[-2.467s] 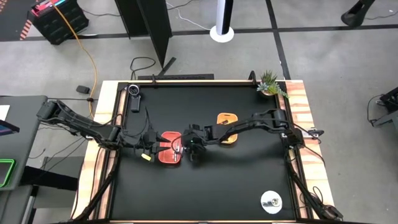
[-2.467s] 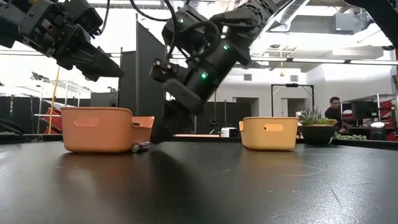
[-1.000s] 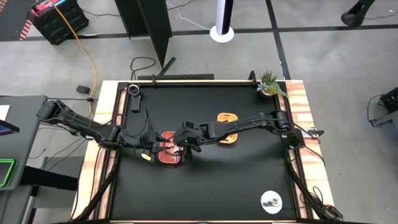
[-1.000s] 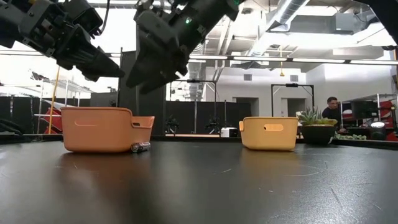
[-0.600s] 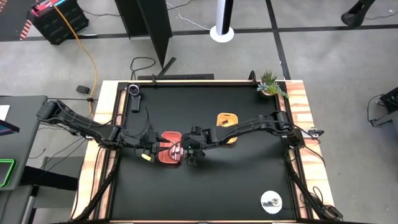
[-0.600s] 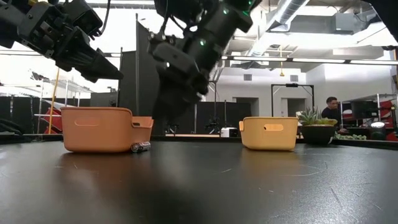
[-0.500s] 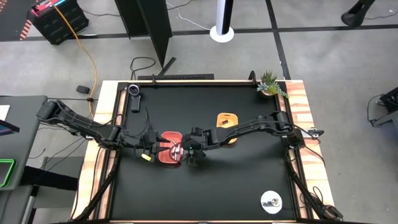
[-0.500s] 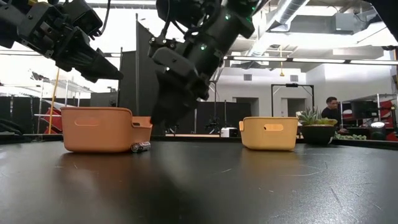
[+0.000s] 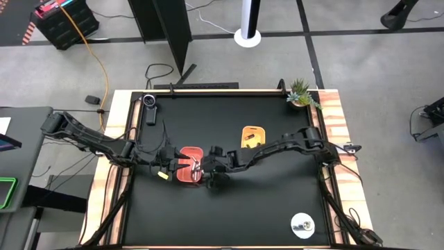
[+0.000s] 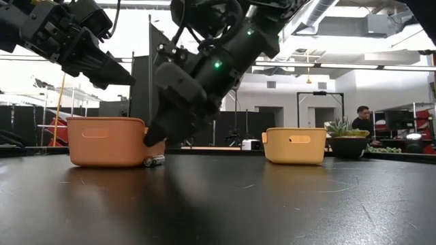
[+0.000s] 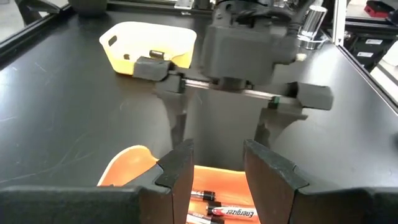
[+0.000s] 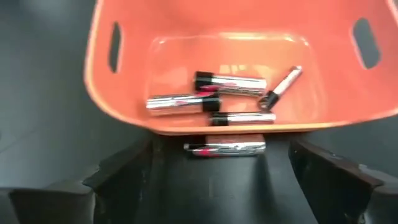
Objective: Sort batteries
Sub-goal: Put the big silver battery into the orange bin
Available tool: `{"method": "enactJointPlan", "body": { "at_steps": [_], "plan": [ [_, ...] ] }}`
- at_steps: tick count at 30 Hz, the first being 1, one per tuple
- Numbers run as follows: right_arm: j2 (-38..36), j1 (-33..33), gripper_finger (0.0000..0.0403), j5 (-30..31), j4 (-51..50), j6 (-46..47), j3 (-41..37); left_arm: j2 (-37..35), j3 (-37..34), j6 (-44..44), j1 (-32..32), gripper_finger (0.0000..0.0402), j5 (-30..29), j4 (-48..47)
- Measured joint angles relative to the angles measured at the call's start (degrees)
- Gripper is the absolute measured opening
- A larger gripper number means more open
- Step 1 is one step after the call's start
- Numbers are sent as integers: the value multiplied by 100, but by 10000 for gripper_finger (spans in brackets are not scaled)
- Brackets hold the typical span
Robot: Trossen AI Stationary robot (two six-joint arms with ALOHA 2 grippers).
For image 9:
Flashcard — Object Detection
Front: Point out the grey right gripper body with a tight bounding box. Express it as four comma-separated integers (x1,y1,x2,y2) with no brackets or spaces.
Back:
202,145,239,190

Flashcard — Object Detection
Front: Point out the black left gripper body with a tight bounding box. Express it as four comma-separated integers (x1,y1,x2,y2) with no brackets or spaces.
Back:
151,155,179,175

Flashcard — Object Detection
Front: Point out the orange plastic bin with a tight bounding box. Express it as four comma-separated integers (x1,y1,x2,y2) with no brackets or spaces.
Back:
176,146,205,184

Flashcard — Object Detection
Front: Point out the yellow plastic bin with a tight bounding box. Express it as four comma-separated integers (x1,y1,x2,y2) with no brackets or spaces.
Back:
241,125,267,149

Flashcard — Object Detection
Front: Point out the chrome cylinder on round base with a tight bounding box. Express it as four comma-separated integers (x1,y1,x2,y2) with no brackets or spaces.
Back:
290,212,316,240

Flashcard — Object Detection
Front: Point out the potted succulent plant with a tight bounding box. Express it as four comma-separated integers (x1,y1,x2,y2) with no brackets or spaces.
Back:
286,78,324,110

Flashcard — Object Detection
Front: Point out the black partition panel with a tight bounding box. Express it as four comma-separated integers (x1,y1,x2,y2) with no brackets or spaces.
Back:
127,0,194,76

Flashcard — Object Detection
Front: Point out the white pole with round base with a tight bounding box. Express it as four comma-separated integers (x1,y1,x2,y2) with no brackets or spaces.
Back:
233,0,262,49

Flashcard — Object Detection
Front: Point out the grey desk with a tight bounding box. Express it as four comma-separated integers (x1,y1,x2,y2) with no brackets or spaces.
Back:
0,106,54,213

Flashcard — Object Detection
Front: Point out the green-edged tablet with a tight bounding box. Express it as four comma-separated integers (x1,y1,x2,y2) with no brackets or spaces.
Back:
0,176,19,210

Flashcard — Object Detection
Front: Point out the black crate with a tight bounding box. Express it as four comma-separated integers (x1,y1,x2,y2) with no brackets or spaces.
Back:
34,0,100,51

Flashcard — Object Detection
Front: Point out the black stand foot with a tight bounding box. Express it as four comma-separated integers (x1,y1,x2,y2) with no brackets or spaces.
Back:
379,0,421,31

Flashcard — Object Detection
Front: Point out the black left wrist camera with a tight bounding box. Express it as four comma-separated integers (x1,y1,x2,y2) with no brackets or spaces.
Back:
160,144,176,158

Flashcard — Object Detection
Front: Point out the black device with silver ring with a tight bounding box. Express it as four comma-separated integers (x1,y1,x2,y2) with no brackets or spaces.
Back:
142,93,159,126

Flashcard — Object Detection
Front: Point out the black cable loop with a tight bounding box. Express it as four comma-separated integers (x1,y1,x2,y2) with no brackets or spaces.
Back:
144,62,175,90

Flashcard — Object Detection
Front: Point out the orange cable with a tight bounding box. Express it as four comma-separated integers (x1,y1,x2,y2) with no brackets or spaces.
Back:
56,0,110,133

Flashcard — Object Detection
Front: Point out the white floor cable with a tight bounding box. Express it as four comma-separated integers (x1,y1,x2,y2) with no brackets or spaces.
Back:
185,1,237,35

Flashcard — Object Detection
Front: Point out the black equipment with cables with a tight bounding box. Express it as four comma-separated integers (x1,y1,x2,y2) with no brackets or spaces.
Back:
409,96,444,144

